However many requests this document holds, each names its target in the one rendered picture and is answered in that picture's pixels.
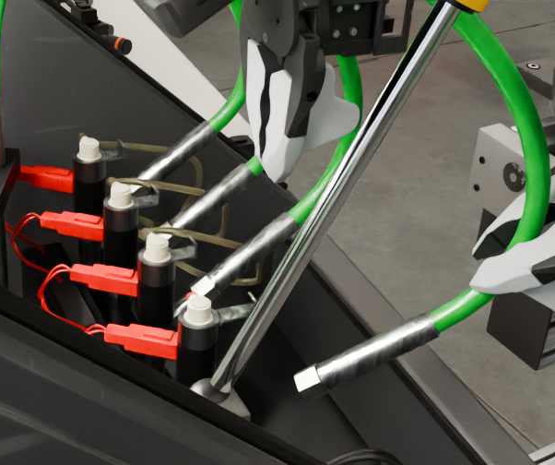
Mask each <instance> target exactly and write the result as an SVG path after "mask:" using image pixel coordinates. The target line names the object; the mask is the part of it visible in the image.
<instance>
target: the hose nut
mask: <svg viewBox="0 0 555 465"><path fill-rule="evenodd" d="M317 367H318V363H316V364H313V365H311V366H309V367H307V368H305V369H303V370H301V371H300V372H298V373H296V375H295V376H294V379H295V382H296V386H297V389H298V390H299V392H300V393H301V395H302V396H303V398H304V399H305V400H306V401H307V403H308V402H311V401H313V400H315V399H318V398H320V397H322V396H323V395H325V394H327V393H328V392H329V391H330V389H329V388H326V387H325V386H324V385H323V383H322V382H321V380H320V378H319V375H318V374H317Z"/></svg>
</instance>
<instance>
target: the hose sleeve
mask: <svg viewBox="0 0 555 465"><path fill-rule="evenodd" d="M440 334H441V333H440V332H439V331H438V330H437V328H436V327H435V326H434V324H433V322H432V320H431V315H430V312H428V311H425V312H423V313H421V314H419V315H417V316H414V317H411V318H409V319H408V320H407V321H404V322H402V323H398V324H396V326H394V327H392V328H389V329H388V330H386V331H384V332H382V333H380V334H378V335H376V336H374V337H372V338H370V339H368V340H365V341H364V342H362V343H360V344H358V345H356V346H354V347H352V348H350V349H346V350H344V351H343V352H341V353H339V354H335V355H333V356H332V357H331V358H329V359H327V360H325V361H323V362H321V363H319V364H318V367H317V374H318V375H319V378H320V380H321V382H322V383H323V385H324V386H325V387H326V388H329V389H333V388H336V387H338V386H340V385H342V384H344V383H348V382H349V380H351V379H353V378H355V377H356V378H357V377H359V376H360V375H362V374H365V373H367V372H369V371H371V370H372V369H374V368H376V367H378V366H380V365H382V364H385V363H387V362H389V361H391V360H393V359H395V358H397V357H399V356H401V355H403V354H405V353H407V352H412V351H414V349H416V348H418V347H419V346H423V345H425V344H426V343H428V342H430V341H432V340H435V339H437V338H439V337H440Z"/></svg>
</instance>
